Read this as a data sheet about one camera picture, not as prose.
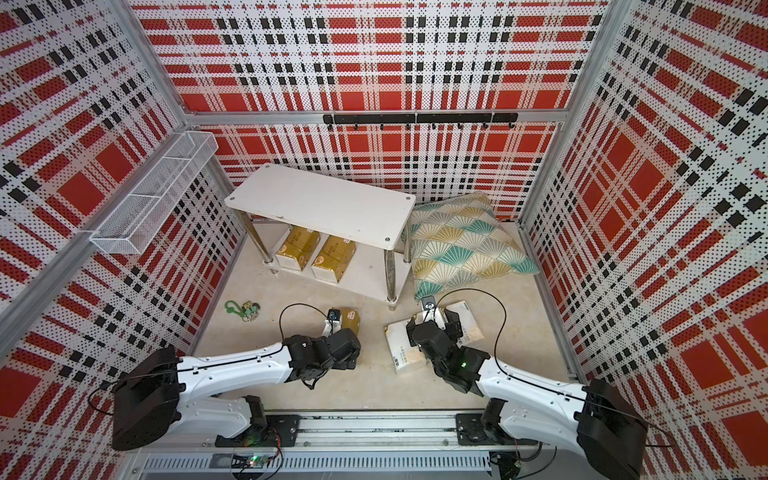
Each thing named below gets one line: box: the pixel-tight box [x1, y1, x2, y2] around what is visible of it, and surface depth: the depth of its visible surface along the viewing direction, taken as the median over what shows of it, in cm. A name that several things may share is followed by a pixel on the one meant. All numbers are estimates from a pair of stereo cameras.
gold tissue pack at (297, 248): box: [275, 226, 321, 271], surface depth 99 cm
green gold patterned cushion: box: [401, 192, 540, 299], surface depth 95 cm
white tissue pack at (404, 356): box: [384, 316, 427, 374], surface depth 83 cm
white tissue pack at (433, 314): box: [423, 307, 446, 331], surface depth 69 cm
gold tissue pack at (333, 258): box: [311, 235, 357, 283], surface depth 95 cm
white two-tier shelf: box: [224, 163, 416, 311], surface depth 88 cm
